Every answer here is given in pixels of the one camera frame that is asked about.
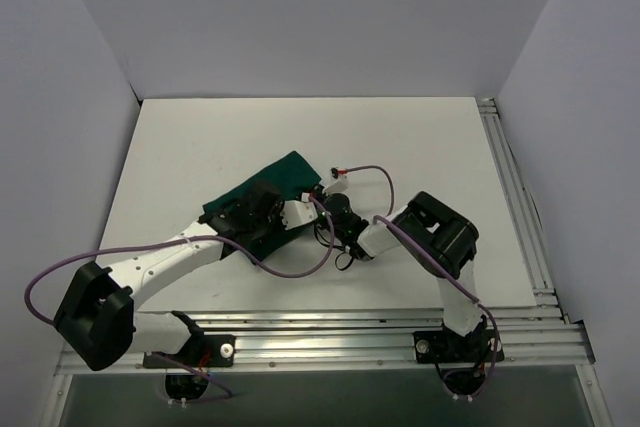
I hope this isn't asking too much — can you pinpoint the green surgical drape cloth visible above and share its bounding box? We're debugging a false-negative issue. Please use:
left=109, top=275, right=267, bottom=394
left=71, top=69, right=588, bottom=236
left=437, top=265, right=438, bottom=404
left=198, top=151, right=321, bottom=261

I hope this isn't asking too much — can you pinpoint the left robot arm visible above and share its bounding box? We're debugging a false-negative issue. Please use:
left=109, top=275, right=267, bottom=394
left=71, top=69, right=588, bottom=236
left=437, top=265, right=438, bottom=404
left=54, top=180, right=285, bottom=371

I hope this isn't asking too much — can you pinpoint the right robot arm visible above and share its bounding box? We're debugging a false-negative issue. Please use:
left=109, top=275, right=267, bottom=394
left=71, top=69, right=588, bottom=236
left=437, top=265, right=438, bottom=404
left=316, top=191, right=490, bottom=364

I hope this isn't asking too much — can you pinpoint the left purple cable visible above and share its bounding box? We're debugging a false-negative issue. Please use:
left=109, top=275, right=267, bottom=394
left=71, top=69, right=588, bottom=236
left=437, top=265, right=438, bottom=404
left=24, top=195, right=336, bottom=404

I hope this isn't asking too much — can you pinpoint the purple cable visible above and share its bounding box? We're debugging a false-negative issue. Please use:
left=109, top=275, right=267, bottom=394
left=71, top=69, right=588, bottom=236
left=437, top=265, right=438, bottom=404
left=24, top=195, right=336, bottom=404
left=332, top=164, right=502, bottom=396

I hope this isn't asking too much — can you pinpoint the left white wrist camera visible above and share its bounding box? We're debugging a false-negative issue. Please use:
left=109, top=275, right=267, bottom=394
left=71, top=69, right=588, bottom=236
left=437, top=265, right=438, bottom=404
left=280, top=200, right=318, bottom=231

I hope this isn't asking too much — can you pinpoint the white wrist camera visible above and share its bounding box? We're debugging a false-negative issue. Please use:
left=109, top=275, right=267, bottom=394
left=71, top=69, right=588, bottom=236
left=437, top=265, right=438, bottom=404
left=280, top=200, right=318, bottom=231
left=322, top=167, right=349, bottom=195

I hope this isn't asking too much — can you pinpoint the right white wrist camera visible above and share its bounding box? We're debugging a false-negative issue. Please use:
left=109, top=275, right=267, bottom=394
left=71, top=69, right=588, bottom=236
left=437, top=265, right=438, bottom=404
left=322, top=167, right=349, bottom=195

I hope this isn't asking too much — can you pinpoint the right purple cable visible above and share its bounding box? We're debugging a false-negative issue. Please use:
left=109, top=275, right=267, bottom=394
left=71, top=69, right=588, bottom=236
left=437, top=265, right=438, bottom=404
left=332, top=164, right=502, bottom=396

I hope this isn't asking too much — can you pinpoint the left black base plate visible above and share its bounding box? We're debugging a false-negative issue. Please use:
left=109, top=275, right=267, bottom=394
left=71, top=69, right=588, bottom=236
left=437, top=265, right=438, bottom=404
left=162, top=334, right=236, bottom=369

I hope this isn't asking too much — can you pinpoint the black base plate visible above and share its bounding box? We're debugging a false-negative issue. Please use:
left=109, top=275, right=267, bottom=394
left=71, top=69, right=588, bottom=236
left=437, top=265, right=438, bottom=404
left=162, top=334, right=236, bottom=369
left=412, top=326, right=494, bottom=364

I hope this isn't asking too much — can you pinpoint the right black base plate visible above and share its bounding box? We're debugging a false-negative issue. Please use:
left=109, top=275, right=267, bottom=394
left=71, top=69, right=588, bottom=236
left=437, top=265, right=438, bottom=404
left=412, top=326, right=494, bottom=364

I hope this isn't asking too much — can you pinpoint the aluminium rail frame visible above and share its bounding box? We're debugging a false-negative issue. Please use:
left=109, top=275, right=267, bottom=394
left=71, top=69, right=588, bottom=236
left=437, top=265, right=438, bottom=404
left=38, top=96, right=612, bottom=427

